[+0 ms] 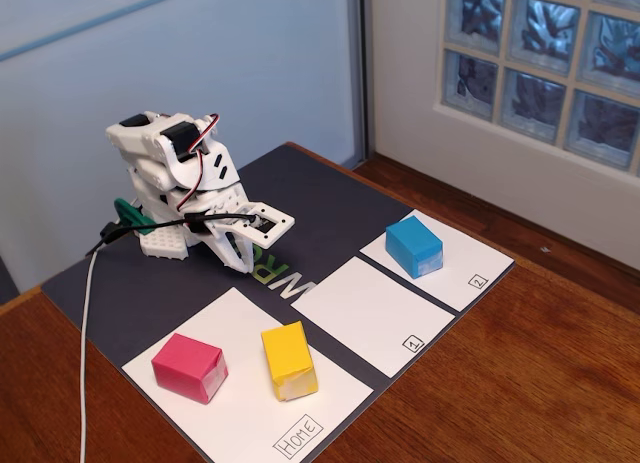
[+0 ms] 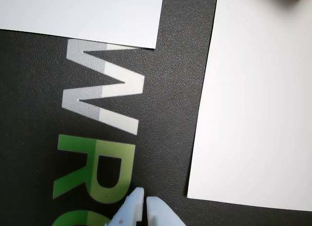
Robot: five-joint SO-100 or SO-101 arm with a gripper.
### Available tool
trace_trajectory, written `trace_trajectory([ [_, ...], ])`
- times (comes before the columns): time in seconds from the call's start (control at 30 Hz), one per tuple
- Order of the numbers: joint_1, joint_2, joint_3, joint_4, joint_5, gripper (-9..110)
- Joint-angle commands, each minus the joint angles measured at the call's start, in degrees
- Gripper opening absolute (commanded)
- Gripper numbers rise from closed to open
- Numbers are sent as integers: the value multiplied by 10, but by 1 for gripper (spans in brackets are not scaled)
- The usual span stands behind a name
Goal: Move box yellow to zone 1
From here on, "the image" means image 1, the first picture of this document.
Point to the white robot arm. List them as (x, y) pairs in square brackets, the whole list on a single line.
[(150, 143)]

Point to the glass block window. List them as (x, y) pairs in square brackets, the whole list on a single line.
[(540, 58)]

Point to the yellow paper box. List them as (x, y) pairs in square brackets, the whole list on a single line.
[(287, 353)]

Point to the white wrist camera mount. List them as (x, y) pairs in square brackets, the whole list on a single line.
[(281, 230)]

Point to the green clamp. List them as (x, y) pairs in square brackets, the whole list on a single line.
[(132, 215)]

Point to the white paper sheet marked 1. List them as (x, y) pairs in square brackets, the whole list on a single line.
[(370, 313)]

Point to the white paper sheet marked home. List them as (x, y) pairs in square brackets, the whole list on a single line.
[(250, 423)]

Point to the grey metal door frame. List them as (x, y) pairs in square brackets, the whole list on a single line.
[(361, 68)]

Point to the dark grey mat board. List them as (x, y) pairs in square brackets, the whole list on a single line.
[(310, 198)]

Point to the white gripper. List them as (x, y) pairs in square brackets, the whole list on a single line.
[(226, 244)]

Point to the blue paper box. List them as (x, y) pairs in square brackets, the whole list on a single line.
[(410, 243)]

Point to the pink paper box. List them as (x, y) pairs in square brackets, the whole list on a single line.
[(182, 364)]

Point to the white paper sheet marked 2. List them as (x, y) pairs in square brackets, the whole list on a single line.
[(465, 263)]

